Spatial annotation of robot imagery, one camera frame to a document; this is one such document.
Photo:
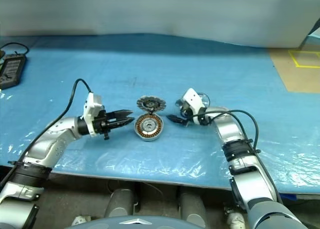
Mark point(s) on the grey rounded cylinder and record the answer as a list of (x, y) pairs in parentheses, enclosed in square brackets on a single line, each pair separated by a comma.
[(120, 201), (193, 205)]

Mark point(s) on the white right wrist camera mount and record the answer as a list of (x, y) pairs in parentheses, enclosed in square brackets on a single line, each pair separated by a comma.
[(192, 99)]

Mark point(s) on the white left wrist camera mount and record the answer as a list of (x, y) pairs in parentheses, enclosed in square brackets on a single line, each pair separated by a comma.
[(93, 105)]

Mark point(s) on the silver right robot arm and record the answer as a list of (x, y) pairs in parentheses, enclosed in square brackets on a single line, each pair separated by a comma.
[(227, 129)]

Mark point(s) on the silver motor housing copper windings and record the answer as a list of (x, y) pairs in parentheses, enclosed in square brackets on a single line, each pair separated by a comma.
[(149, 137)]

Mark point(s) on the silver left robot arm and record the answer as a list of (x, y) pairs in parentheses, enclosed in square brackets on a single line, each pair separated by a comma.
[(50, 144)]

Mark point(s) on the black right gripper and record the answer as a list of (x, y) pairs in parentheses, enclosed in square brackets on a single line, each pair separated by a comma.
[(186, 112)]

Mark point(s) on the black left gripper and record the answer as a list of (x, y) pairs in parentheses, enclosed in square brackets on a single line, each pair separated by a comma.
[(101, 125)]

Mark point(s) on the blue plastic table sheet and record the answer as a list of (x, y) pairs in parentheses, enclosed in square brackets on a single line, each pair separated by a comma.
[(175, 64)]

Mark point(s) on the grey rounded shell white emblem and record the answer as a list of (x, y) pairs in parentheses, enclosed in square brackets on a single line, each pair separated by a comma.
[(135, 223)]

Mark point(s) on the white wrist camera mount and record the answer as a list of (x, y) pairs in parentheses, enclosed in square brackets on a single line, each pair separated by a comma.
[(93, 105), (192, 99)]

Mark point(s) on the black power adapter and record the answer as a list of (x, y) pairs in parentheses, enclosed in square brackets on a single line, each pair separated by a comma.
[(11, 71)]

